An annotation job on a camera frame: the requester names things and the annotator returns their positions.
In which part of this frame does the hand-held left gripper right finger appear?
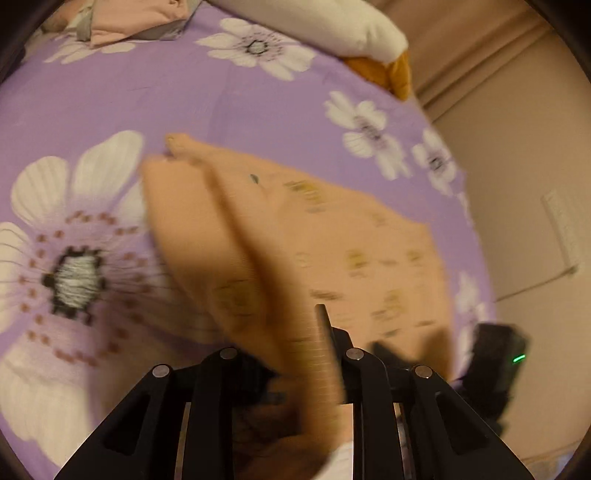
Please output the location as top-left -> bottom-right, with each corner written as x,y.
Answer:
314,303 -> 533,480

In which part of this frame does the beige curtain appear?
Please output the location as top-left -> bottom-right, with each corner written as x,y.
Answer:
369,0 -> 557,121

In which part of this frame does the orange cartoon print garment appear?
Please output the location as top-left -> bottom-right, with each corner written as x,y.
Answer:
140,133 -> 457,480

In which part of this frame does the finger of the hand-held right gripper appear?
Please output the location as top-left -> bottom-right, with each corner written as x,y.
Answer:
372,340 -> 419,371

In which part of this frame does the white plush pillow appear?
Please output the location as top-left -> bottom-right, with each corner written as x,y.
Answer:
205,0 -> 411,62

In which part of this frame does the grey cloth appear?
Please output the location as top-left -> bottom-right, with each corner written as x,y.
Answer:
41,0 -> 191,43

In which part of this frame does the purple floral bedsheet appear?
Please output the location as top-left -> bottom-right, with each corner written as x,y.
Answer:
0,0 -> 497,480

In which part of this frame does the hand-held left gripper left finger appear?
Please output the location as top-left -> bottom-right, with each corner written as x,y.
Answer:
54,346 -> 280,480

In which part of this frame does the yellow cushion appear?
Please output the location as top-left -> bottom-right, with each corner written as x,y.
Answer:
342,48 -> 413,101

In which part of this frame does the white wall socket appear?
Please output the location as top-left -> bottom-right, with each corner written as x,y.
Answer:
541,190 -> 581,274

